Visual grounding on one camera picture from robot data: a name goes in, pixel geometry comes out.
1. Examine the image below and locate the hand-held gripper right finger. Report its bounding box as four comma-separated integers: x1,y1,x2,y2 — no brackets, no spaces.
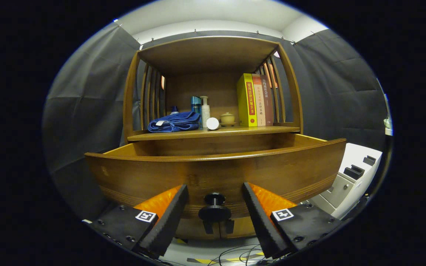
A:
243,182,343,259

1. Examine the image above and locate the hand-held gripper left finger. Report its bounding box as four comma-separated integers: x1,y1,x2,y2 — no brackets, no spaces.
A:
89,184,189,259

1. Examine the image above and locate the wooden drawer with black knob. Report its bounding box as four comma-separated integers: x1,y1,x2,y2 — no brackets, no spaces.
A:
84,133,347,223

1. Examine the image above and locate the wooden countertop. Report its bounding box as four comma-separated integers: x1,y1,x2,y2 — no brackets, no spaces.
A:
127,125,301,141

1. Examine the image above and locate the white drawer unit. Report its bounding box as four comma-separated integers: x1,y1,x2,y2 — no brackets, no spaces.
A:
302,143,382,220

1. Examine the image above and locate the wooden cabinet with slatted shelf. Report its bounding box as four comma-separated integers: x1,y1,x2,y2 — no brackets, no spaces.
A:
122,36,304,239

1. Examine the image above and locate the yellow black floor tape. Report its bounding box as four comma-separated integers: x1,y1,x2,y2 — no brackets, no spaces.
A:
187,257,269,265

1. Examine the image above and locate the blue folded towel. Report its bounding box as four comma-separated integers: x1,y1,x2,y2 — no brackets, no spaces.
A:
148,111,202,133

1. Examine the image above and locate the white pump bottle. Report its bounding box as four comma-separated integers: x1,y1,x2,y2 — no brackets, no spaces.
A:
200,96,211,128

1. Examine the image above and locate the brown book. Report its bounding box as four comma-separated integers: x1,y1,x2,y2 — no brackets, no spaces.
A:
260,75,274,126

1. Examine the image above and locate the yellow book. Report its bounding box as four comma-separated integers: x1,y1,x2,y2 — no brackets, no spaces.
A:
236,73,258,127

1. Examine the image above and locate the tangle of black cables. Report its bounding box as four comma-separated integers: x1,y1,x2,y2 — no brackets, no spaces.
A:
154,244,287,266

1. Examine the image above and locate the white wall fixture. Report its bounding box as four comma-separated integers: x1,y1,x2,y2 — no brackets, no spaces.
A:
383,115,394,136

